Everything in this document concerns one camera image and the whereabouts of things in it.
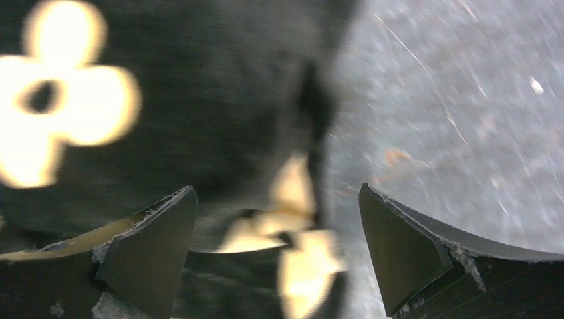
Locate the black floral pillowcase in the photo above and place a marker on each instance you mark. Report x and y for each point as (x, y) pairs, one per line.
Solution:
(107, 107)

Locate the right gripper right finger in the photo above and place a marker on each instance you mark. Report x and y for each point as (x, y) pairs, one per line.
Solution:
(428, 269)

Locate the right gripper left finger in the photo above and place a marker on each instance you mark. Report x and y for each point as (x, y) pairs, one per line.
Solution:
(130, 268)

